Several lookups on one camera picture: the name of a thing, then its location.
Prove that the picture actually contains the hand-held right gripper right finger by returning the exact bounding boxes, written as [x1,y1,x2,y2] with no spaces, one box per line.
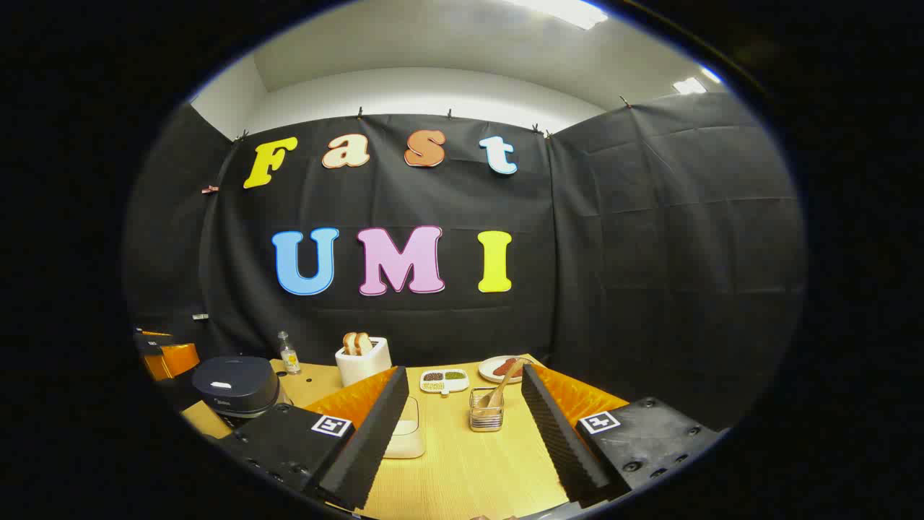
[521,363,723,506]

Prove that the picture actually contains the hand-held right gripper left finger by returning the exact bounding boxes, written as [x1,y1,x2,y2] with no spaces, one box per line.
[217,366,410,512]

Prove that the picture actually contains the clear plastic rice box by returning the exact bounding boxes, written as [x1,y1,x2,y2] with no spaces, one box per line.
[383,394,427,460]

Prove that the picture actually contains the dark grey rice cooker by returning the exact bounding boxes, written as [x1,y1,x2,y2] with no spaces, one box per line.
[191,355,282,427]

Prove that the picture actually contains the metal wire chopstick holder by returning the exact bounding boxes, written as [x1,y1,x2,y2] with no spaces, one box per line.
[469,387,505,433]

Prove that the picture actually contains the wooden spoon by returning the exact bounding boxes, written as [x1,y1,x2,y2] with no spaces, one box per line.
[478,359,526,416]

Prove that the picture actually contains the white toaster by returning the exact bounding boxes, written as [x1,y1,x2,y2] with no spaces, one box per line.
[335,337,393,387]

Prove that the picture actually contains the white round plate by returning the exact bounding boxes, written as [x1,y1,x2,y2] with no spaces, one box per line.
[479,355,539,384]

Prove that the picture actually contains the white divided bean dish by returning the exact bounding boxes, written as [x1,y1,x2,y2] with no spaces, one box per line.
[420,369,470,397]

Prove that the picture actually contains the small yellow label glass bottle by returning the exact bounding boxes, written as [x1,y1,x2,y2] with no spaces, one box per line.
[279,331,302,375]

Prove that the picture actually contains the black backdrop cloth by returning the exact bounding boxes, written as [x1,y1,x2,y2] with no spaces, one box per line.
[123,92,806,434]

